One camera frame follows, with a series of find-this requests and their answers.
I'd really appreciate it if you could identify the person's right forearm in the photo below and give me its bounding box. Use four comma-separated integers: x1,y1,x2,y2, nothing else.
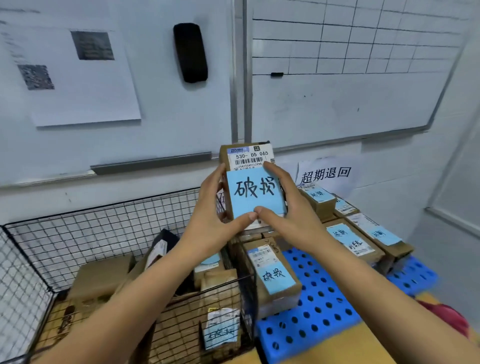
300,230,480,364

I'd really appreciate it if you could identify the upright cardboard parcel blue note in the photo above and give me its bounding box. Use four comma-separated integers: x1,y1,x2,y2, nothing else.
243,239,303,320

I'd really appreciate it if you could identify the cardboard parcel with barcode label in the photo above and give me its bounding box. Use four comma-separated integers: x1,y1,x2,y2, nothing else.
218,141,289,230

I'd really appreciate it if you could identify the plain whiteboard with tray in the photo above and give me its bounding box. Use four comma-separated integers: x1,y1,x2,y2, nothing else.
0,0,239,188

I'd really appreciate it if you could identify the long cardboard parcel blue note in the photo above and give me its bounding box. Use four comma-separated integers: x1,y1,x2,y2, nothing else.
323,218,387,268

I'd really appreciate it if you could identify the dark parcel with white label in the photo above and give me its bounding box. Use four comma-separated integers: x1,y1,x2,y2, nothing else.
143,228,181,271

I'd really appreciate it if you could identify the large blue handwritten sticky note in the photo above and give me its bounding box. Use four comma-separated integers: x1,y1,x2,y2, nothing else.
226,167,288,220

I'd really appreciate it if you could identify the cardboard parcel round blue note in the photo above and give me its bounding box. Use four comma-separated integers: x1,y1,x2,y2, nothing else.
193,252,226,290

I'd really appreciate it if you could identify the cardboard parcel label and note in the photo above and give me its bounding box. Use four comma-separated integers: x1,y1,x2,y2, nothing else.
202,307,242,352

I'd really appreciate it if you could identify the small square cardboard parcel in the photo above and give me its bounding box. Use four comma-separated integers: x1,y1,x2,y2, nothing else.
299,184,337,223

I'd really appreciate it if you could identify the white handwritten paper sign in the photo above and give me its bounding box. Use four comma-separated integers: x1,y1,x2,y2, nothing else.
297,157,361,197

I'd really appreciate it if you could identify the wide cardboard parcel blue note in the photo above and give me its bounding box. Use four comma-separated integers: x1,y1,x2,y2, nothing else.
346,211,415,265

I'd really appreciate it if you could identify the black whiteboard eraser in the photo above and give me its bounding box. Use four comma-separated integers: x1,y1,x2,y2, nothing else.
173,23,209,84

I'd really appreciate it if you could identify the black wire mesh basket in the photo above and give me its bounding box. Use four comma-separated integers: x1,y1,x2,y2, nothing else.
0,187,260,364

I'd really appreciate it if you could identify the crumpled brown paper parcel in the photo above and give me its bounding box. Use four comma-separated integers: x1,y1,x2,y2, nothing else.
200,268,241,305

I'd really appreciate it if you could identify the whiteboard with drawn grid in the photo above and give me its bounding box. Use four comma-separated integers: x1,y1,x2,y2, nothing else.
243,0,480,152

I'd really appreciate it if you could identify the blue perforated plastic pallet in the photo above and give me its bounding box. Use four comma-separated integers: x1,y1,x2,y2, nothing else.
255,245,439,364

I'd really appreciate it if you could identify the small flat cardboard parcel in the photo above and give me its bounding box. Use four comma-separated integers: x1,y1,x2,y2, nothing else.
333,196,361,219

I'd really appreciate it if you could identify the cardboard parcel under stack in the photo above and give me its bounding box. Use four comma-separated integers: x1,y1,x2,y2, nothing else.
227,221,286,253

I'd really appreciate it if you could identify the plain brown cardboard box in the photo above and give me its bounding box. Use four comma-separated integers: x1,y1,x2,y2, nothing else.
67,252,136,301

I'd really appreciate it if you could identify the person's left hand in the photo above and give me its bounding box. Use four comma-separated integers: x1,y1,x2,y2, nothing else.
183,163,259,259

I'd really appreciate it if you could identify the white printed paper sheet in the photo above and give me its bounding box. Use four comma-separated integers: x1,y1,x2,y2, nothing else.
0,20,142,128

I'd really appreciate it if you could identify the person's left forearm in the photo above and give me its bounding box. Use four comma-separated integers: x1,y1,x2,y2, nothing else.
34,230,230,364

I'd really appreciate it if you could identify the red cloth item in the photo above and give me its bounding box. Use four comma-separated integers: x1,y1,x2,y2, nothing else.
417,299,470,339

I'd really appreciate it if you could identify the person's right hand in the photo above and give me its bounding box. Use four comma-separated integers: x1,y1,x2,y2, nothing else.
254,161,332,257

